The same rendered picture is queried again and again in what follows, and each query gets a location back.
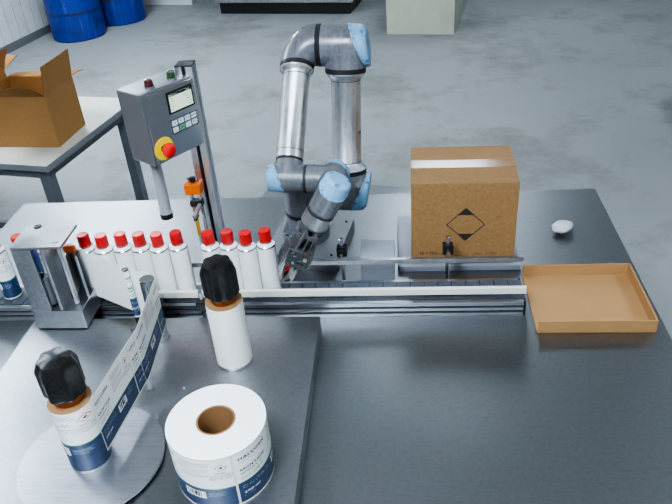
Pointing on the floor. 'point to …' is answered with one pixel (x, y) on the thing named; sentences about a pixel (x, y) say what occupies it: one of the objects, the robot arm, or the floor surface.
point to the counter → (423, 16)
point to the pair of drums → (90, 17)
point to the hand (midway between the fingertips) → (283, 275)
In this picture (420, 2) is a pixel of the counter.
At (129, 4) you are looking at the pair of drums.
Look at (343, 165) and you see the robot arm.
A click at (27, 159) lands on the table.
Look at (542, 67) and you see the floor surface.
